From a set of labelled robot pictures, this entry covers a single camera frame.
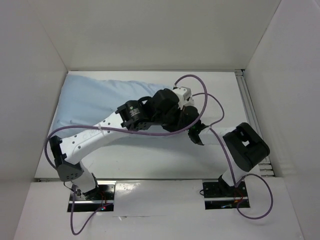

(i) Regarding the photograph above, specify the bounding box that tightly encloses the light blue pillowcase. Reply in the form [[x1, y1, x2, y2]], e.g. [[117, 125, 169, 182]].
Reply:
[[51, 74, 171, 130]]

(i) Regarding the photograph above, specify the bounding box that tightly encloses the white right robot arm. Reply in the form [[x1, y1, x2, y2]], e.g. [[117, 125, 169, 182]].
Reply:
[[187, 120, 271, 196]]

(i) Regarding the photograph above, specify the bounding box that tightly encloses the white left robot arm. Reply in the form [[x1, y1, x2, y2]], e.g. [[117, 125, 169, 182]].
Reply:
[[49, 87, 191, 200]]

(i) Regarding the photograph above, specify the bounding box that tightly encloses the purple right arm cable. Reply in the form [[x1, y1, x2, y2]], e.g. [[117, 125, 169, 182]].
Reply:
[[189, 92, 274, 220]]

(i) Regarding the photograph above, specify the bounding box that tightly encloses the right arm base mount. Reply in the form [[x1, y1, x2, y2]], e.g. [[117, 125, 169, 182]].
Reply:
[[199, 179, 251, 210]]

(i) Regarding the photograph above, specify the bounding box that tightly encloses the aluminium frame rail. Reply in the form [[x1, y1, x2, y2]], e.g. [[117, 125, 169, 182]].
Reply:
[[234, 69, 276, 178]]

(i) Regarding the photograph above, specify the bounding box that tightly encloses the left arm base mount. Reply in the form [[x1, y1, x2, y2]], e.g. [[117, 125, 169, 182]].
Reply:
[[67, 180, 116, 213]]

